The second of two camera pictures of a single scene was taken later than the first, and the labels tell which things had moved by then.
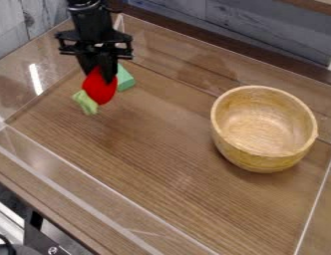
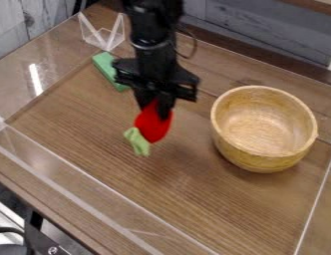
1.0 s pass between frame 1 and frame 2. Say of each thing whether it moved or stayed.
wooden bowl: stayed
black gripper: moved
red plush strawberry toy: moved
